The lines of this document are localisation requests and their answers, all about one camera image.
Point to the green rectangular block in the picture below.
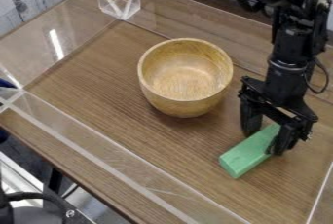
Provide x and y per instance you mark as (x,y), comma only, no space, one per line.
(241,158)

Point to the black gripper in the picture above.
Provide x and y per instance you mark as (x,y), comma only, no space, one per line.
(277,98)

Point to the black table leg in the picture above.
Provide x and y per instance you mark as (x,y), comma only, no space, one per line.
(55,181)

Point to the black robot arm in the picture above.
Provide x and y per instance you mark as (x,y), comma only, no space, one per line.
(298,30)

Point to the wooden brown bowl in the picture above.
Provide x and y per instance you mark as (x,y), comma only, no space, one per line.
(185,74)

